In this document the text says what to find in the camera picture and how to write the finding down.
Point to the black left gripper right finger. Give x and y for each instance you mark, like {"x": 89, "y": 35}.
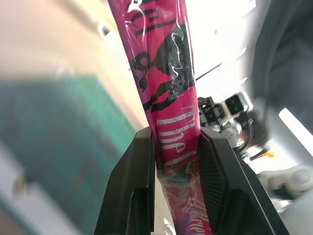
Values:
{"x": 227, "y": 186}

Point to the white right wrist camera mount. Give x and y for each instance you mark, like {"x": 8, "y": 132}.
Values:
{"x": 236, "y": 105}

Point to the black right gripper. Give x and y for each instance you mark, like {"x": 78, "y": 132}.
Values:
{"x": 210, "y": 112}

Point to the silver robot body joint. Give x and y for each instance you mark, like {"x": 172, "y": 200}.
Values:
{"x": 291, "y": 180}

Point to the pink shrink-wrapped book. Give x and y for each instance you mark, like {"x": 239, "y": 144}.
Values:
{"x": 168, "y": 80}

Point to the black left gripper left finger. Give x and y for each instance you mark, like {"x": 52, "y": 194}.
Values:
{"x": 127, "y": 181}

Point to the dark grey robot torso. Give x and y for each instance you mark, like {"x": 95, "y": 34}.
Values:
{"x": 283, "y": 44}

